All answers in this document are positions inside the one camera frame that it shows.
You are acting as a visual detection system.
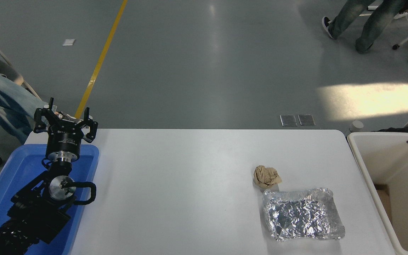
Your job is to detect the silver foil tray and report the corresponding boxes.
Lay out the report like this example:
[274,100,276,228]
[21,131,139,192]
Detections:
[262,188,346,242]

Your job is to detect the large pale bin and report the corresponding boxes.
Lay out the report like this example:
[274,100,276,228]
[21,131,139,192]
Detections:
[347,132,408,255]

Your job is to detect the blue plastic tray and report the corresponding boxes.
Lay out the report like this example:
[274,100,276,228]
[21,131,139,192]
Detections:
[0,143,100,255]

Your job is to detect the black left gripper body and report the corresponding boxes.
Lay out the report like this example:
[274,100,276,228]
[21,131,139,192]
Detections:
[46,118,84,154]

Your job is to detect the grey folding chair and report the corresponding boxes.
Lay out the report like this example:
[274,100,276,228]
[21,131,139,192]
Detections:
[0,32,42,100]

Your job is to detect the metal floor plate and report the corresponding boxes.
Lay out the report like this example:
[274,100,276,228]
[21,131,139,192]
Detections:
[297,114,316,126]
[279,115,298,127]

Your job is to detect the crumpled tan paper ball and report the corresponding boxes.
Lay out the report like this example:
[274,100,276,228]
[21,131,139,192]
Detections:
[253,165,282,188]

